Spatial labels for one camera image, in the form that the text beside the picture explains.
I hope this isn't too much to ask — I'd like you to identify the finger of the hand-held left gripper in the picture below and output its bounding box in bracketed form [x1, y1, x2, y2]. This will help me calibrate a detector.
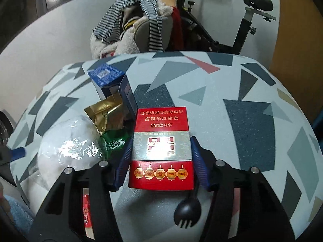
[0, 147, 26, 166]

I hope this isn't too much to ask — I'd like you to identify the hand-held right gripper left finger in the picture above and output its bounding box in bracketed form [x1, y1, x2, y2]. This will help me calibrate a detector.
[30, 139, 133, 242]

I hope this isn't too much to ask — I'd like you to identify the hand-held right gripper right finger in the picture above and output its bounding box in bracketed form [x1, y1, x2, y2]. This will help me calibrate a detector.
[190, 136, 296, 242]

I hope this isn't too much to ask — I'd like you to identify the gold foil packet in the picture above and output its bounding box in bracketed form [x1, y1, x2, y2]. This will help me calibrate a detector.
[84, 93, 125, 135]

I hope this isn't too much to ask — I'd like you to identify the red cigarette box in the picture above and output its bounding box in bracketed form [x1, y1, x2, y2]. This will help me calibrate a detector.
[128, 106, 195, 191]

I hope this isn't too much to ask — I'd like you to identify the green snack packet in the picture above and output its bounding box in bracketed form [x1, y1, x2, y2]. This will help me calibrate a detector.
[99, 129, 133, 161]

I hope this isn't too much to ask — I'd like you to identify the washing machine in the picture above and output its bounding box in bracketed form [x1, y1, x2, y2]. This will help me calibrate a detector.
[0, 110, 16, 147]

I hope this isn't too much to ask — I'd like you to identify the black plastic spork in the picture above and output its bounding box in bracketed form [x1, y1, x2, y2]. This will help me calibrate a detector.
[174, 193, 201, 229]

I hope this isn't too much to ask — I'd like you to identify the white plastic bag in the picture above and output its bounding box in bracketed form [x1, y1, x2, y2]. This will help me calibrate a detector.
[37, 115, 103, 191]

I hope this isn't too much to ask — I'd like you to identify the red printed wrapper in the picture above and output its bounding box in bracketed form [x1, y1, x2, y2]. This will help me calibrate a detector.
[82, 194, 93, 233]

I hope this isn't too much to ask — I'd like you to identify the blue carton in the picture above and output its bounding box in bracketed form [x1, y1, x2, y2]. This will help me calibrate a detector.
[88, 63, 138, 122]

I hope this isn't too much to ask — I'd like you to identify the black exercise bike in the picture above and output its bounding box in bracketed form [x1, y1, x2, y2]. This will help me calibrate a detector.
[174, 0, 277, 55]

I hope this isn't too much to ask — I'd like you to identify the red garment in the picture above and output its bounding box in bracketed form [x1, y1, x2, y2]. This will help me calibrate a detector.
[171, 6, 184, 51]

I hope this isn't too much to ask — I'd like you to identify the yellow wooden panel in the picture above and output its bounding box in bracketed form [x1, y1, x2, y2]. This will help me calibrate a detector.
[269, 0, 323, 124]

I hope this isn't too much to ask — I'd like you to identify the dark sweater with yellow stripe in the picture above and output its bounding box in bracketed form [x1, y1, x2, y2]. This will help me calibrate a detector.
[121, 3, 145, 31]

